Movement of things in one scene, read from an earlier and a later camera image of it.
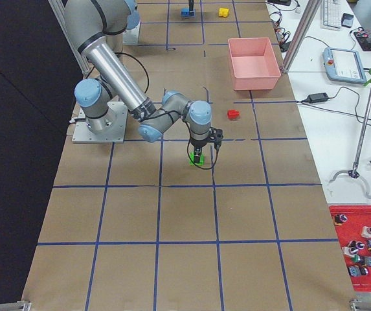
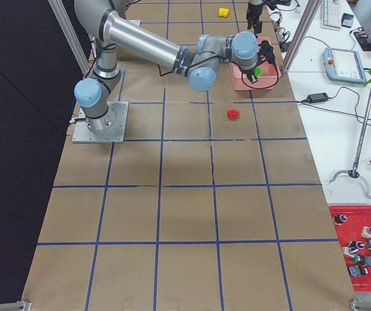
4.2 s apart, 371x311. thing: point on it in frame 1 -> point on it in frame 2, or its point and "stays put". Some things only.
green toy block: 192,158 -> 258,71
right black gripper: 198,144 -> 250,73
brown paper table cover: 133,225 stays put
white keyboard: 330,15 stays put
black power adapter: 317,98 stays put
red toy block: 233,114 stays put
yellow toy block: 223,11 stays put
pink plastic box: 254,65 stays put
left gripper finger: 191,11 -> 252,14
